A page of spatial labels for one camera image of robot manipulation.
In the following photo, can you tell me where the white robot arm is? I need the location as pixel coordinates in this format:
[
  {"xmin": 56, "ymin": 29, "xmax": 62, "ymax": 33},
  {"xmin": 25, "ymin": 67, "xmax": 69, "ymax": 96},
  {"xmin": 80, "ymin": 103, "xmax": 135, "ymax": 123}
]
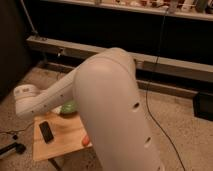
[{"xmin": 14, "ymin": 48, "xmax": 165, "ymax": 171}]

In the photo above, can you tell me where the green ceramic bowl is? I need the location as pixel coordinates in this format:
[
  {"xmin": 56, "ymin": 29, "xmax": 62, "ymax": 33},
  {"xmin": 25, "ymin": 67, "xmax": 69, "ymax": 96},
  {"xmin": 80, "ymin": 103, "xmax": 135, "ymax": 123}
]
[{"xmin": 60, "ymin": 101, "xmax": 77, "ymax": 115}]

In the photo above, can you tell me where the orange carrot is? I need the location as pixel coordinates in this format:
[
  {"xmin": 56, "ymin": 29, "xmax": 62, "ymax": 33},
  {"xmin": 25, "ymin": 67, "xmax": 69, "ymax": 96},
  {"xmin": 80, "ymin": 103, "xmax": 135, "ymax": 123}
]
[{"xmin": 82, "ymin": 135, "xmax": 90, "ymax": 147}]

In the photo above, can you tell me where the wooden table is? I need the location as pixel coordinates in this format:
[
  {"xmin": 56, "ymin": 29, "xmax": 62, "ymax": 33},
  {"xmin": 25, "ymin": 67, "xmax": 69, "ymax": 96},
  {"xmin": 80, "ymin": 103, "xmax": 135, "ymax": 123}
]
[{"xmin": 33, "ymin": 112, "xmax": 86, "ymax": 170}]

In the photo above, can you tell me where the black smartphone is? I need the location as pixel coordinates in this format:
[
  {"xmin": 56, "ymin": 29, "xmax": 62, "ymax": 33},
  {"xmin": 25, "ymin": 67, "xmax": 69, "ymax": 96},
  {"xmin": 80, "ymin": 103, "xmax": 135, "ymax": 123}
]
[{"xmin": 39, "ymin": 121, "xmax": 54, "ymax": 143}]

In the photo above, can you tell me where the metal stand pole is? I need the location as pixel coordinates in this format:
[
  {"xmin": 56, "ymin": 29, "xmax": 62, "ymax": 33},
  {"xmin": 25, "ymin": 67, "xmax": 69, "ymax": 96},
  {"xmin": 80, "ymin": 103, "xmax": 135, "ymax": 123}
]
[{"xmin": 20, "ymin": 0, "xmax": 47, "ymax": 41}]

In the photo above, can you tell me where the black device on floor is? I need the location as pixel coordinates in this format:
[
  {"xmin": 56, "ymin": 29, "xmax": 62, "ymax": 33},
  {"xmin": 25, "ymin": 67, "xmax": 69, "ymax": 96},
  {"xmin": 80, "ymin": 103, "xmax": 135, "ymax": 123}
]
[{"xmin": 0, "ymin": 142, "xmax": 26, "ymax": 155}]

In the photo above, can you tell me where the black floor cable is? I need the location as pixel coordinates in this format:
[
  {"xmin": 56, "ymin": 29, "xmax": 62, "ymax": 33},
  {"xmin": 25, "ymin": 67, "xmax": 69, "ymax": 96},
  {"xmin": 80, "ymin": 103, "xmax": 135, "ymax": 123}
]
[{"xmin": 0, "ymin": 121, "xmax": 35, "ymax": 140}]

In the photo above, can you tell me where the long wall shelf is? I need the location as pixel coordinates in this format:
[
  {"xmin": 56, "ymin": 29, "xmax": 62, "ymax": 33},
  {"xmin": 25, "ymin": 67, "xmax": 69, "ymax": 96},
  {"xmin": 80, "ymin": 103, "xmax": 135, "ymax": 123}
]
[{"xmin": 26, "ymin": 36, "xmax": 213, "ymax": 81}]

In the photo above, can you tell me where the hanging black cable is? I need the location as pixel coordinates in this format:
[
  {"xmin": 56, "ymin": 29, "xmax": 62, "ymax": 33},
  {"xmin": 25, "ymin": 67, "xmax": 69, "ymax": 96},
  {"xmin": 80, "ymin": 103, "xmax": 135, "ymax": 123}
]
[{"xmin": 144, "ymin": 7, "xmax": 186, "ymax": 171}]

